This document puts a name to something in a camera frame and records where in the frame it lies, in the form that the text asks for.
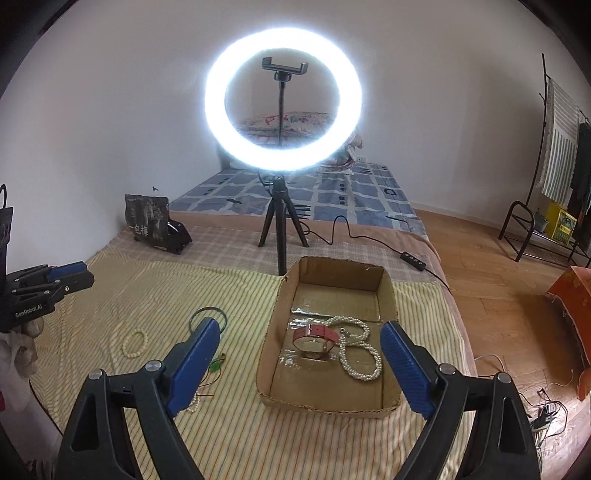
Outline cream bead bracelet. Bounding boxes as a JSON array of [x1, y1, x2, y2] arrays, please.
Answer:
[[121, 329, 148, 359]]

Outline black clothes rack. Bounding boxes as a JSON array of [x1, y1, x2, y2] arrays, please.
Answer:
[[498, 53, 591, 269]]

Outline thin dark bangle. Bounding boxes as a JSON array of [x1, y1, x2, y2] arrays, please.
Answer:
[[188, 305, 229, 335]]

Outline black tripod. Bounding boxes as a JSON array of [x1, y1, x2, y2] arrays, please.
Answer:
[[257, 174, 309, 278]]

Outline blue patterned bedsheet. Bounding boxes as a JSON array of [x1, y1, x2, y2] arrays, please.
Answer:
[[168, 161, 419, 223]]

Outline striped towel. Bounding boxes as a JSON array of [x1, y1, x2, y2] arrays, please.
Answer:
[[538, 78, 581, 206]]

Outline person's left hand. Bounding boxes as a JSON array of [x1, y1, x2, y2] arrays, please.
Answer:
[[21, 318, 45, 345]]

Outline yellow green box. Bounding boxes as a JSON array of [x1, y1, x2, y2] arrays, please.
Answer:
[[546, 202, 578, 245]]

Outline black snack bag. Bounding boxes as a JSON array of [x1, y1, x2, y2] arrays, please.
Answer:
[[124, 194, 171, 243]]

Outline yellow striped blanket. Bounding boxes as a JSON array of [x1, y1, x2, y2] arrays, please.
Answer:
[[28, 261, 478, 480]]

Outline orange cloth covered box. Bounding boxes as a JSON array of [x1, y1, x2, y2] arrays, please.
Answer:
[[547, 265, 591, 402]]

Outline red leather bracelet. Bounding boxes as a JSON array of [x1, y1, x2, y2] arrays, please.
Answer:
[[290, 323, 341, 357]]

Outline cardboard box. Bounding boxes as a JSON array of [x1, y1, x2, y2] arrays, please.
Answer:
[[255, 256, 402, 418]]

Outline black phone holder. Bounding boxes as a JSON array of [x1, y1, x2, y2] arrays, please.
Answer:
[[262, 56, 308, 148]]

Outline dark hanging clothes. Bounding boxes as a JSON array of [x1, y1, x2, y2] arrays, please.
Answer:
[[567, 115, 591, 232]]

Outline floor cables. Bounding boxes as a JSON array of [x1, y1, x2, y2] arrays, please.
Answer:
[[475, 353, 578, 445]]

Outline green pendant with red cord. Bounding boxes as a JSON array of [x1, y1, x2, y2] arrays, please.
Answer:
[[196, 353, 228, 398]]

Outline floral pillow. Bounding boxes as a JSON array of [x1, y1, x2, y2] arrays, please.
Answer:
[[236, 111, 337, 149]]

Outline white ring light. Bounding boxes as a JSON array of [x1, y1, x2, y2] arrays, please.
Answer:
[[204, 25, 363, 171]]

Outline black ring light cable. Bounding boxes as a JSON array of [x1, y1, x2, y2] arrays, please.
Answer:
[[256, 170, 455, 296]]

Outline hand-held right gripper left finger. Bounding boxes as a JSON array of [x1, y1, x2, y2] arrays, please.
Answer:
[[58, 318, 221, 480]]

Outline glossy black object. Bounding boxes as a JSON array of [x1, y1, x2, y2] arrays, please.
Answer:
[[157, 220, 193, 255]]

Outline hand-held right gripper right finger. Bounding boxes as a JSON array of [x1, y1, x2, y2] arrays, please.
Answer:
[[379, 320, 542, 480]]

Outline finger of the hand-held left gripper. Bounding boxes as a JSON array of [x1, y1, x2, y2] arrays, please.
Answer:
[[8, 261, 88, 297], [48, 271, 96, 306]]

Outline tan checked blanket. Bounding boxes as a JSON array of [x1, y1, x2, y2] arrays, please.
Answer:
[[85, 212, 446, 282]]

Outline long pearl necklace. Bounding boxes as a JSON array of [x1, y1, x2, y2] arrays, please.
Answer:
[[318, 315, 384, 384]]

